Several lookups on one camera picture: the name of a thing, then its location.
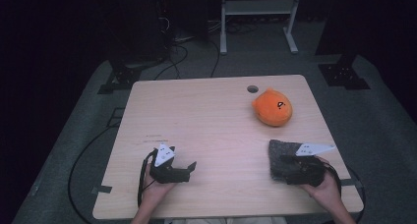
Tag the person's right hand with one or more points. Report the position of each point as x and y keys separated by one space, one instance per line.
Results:
x=324 y=191

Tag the person's left hand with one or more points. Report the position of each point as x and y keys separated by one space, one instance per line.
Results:
x=155 y=191

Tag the black stand base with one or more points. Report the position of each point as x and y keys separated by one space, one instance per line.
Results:
x=342 y=75
x=119 y=80

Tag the orange plush toy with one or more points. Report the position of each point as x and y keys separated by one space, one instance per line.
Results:
x=272 y=107

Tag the dark tape strip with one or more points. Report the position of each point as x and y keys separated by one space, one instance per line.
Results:
x=102 y=189
x=352 y=182

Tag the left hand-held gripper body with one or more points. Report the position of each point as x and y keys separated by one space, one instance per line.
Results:
x=165 y=175

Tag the grey cloth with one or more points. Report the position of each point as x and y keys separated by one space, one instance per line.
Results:
x=277 y=165

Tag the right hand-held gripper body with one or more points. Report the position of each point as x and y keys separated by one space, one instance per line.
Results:
x=308 y=173

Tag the white metal stand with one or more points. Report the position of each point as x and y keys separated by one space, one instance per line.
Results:
x=259 y=7

